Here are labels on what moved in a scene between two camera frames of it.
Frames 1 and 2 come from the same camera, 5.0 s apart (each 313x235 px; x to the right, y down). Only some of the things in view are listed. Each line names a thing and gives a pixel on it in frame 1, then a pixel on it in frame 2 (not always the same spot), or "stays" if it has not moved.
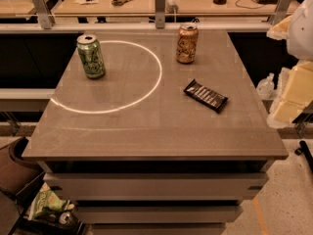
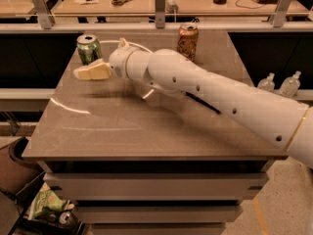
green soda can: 92,57 stays
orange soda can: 187,41 stays
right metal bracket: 284,3 stays
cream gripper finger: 280,30 → 122,42
